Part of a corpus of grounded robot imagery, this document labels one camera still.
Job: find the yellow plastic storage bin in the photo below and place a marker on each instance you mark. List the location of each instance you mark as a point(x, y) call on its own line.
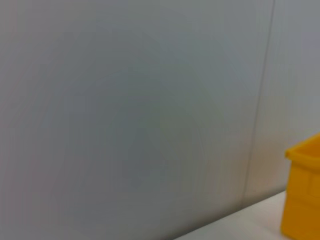
point(302, 187)

